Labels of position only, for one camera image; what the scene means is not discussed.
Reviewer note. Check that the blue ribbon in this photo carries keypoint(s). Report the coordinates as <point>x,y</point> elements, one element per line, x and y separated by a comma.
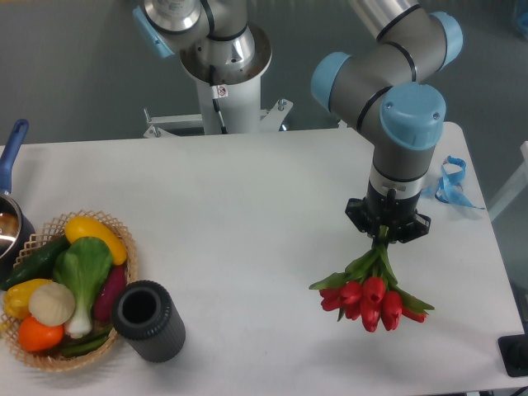
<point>448,187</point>

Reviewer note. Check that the yellow bell pepper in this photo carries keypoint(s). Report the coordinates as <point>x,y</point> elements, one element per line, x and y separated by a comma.
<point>16,300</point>

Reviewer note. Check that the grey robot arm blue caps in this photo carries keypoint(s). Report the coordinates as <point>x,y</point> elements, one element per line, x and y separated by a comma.
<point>383,96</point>

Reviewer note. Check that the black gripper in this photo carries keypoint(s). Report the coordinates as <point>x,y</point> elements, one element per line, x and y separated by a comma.
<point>384,217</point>

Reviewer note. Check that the dark green cucumber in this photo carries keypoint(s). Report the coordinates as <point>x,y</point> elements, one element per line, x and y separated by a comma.
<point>38,265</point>

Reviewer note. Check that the dark grey ribbed vase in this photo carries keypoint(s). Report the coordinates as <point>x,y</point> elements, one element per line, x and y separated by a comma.
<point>144,314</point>

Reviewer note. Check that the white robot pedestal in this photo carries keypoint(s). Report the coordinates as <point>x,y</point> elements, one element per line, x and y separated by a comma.
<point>227,75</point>

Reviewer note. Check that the orange fruit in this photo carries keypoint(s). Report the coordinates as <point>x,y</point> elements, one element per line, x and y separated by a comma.
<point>34,336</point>

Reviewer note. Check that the red tulip bouquet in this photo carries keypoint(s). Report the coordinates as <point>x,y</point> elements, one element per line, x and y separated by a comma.
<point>367,290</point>

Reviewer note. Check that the woven bamboo basket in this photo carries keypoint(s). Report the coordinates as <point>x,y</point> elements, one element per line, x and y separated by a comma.
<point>51,360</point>

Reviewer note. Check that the purple sweet potato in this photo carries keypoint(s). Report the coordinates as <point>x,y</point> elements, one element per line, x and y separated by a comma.
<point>114,284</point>

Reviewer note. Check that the white furniture at right edge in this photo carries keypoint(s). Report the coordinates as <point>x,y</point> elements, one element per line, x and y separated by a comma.
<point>513,187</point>

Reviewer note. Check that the black device at edge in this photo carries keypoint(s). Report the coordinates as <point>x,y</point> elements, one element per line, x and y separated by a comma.
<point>514,354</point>

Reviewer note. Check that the green bok choy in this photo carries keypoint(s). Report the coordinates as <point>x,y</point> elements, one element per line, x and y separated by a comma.
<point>83,269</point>

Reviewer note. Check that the white garlic bulb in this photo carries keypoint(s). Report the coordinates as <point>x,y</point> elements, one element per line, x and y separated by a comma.
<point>52,304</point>

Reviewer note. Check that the green pea pods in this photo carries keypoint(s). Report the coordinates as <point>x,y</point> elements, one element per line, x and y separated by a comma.
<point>85,345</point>

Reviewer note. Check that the blue handled saucepan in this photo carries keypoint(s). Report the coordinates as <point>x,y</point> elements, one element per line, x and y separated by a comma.
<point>15,227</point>

